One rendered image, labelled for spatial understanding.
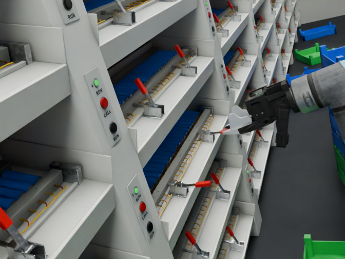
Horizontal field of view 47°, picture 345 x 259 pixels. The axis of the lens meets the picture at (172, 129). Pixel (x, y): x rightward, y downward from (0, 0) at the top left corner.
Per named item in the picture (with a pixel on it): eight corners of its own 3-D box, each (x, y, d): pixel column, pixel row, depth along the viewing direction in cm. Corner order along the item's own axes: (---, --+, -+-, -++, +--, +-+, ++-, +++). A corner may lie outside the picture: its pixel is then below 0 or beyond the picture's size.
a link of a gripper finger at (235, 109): (221, 108, 114) (249, 98, 109) (230, 126, 116) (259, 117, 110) (217, 113, 112) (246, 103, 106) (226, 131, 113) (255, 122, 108)
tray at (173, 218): (228, 128, 131) (229, 101, 127) (168, 259, 80) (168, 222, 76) (169, 119, 137) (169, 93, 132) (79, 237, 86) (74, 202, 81)
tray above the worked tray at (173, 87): (213, 71, 124) (215, 25, 118) (138, 175, 73) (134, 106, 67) (152, 65, 130) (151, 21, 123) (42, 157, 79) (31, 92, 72)
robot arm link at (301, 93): (320, 99, 104) (320, 114, 96) (302, 106, 106) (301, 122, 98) (307, 69, 102) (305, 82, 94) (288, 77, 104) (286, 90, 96)
